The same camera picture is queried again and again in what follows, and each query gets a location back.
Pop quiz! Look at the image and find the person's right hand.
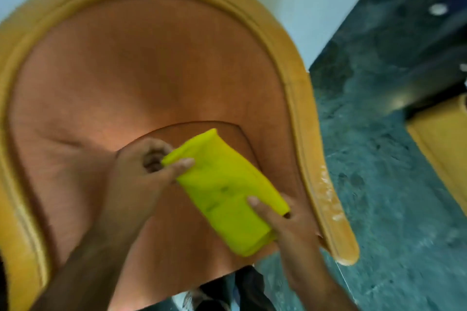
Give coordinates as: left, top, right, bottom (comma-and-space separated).
247, 193, 329, 287

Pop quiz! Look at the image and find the person's left hand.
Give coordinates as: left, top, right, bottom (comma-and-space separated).
98, 138, 195, 235

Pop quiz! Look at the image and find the yellow cloth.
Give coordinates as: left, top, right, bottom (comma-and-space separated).
161, 129, 291, 258

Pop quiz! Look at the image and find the person's right forearm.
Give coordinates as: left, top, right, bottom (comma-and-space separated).
286, 254, 360, 311

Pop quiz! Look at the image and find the person's left forearm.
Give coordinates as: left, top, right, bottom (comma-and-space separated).
31, 223, 137, 311

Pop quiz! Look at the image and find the orange upholstered wooden armchair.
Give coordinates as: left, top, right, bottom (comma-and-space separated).
0, 0, 360, 311

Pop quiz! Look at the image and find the person's dark trouser leg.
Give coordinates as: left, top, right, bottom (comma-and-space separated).
199, 265, 276, 311

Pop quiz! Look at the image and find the person's shoe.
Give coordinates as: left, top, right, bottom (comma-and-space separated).
182, 288, 219, 311

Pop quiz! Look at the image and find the yellow wooden furniture piece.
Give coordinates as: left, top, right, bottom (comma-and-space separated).
406, 94, 467, 216

